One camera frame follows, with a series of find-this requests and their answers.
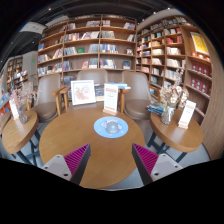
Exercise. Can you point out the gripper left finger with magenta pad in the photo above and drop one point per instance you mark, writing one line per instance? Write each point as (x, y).
(70, 167)

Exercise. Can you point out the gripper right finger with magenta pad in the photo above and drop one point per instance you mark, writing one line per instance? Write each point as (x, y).
(151, 166)

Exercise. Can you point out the round blue mouse pad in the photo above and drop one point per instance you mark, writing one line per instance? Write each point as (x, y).
(101, 124)

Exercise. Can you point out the round wooden right table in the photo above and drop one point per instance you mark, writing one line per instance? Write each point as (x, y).
(183, 140)

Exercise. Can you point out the round wooden left table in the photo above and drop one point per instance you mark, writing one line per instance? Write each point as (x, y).
(16, 135)

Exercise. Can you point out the beige armchair left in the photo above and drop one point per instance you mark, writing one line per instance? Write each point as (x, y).
(48, 105)

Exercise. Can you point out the beige armchair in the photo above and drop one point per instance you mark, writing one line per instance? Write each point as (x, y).
(48, 105)
(99, 76)
(138, 97)

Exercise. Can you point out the beige armchair right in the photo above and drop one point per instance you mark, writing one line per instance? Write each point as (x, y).
(138, 97)

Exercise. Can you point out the white sign stand right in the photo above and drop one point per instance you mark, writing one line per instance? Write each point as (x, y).
(187, 114)

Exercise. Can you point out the glass vase dried flowers right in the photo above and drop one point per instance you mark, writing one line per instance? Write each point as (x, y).
(173, 96)

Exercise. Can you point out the glass vase dried flowers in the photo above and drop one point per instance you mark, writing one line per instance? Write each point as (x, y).
(22, 97)
(173, 96)

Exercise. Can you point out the beige armchair middle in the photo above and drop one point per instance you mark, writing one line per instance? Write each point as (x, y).
(99, 76)

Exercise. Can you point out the framed pink white picture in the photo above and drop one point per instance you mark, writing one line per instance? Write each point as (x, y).
(83, 92)

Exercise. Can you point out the white sign stand left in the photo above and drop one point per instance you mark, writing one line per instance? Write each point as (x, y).
(14, 110)

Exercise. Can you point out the red white sign stand centre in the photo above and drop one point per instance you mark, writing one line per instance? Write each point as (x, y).
(110, 98)

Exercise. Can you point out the stack of blue books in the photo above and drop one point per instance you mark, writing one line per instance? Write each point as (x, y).
(120, 85)

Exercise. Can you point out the glass vase dried flowers left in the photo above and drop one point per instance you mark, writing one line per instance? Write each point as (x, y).
(22, 97)

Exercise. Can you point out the distant wooden bookshelf left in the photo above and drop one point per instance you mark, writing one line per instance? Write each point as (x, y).
(16, 76)

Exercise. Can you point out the large wooden bookshelf back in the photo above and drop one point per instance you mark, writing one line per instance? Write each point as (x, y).
(99, 41)

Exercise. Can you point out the yellow poster on shelf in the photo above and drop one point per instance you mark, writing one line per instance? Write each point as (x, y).
(199, 43)

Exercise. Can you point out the wooden bookshelf right wall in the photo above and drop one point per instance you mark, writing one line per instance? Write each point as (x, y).
(165, 45)

